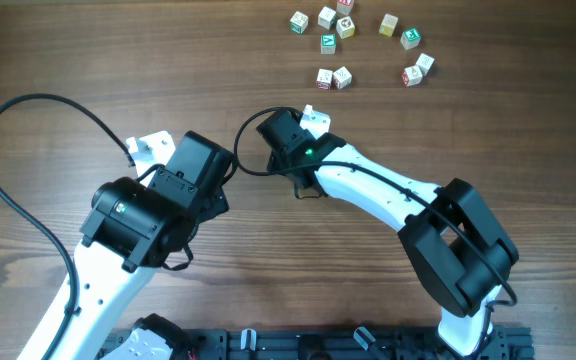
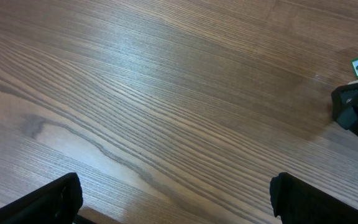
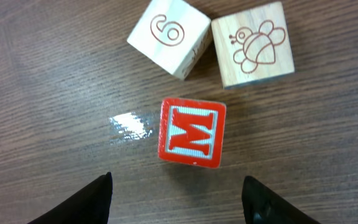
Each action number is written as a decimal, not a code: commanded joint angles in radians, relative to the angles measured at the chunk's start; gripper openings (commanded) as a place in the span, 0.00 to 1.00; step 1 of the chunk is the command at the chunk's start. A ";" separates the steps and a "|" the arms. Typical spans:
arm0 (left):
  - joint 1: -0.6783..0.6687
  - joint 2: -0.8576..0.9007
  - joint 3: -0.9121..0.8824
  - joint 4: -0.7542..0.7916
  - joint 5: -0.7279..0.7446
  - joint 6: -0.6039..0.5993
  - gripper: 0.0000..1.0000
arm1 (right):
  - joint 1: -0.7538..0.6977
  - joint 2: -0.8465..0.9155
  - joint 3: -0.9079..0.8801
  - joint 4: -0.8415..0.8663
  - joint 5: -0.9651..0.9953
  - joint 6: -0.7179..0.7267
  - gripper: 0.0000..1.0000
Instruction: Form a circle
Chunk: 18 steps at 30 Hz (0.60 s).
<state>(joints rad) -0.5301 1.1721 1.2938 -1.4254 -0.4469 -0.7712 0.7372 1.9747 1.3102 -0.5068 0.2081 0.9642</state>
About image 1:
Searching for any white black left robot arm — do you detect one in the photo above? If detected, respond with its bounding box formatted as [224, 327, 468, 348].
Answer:
[51, 131, 233, 359]

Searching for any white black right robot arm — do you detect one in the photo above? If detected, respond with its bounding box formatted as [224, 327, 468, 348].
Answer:
[257, 108, 519, 358]

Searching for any red A block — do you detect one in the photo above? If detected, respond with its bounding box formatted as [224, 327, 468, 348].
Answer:
[316, 69, 333, 90]

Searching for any plain picture block beside A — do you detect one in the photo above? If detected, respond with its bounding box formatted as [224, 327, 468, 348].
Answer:
[333, 66, 352, 90]

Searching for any green Y block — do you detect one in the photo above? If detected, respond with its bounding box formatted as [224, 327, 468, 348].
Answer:
[320, 34, 337, 55]

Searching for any green-letter block far left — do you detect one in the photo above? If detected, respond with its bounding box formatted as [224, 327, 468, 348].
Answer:
[289, 11, 309, 34]

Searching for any yellow-sided picture block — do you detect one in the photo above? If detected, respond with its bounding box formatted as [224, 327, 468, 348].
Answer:
[336, 16, 356, 39]

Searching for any red-sided ice cream block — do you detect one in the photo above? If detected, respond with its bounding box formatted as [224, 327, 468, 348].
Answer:
[402, 65, 424, 87]

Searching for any white block green side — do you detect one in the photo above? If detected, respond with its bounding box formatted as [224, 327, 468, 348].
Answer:
[317, 6, 337, 30]

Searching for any red-top block at back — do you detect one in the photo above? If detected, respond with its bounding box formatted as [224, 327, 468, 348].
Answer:
[336, 0, 355, 15]

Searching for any blue P block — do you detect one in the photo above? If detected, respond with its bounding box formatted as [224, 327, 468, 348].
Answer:
[416, 53, 434, 76]

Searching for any yellow block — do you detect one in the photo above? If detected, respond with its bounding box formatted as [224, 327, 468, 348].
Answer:
[379, 14, 399, 37]

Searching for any green-top block right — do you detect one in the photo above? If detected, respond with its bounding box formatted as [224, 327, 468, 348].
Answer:
[401, 28, 422, 50]

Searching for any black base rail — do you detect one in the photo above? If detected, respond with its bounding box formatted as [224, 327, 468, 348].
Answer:
[95, 325, 537, 360]

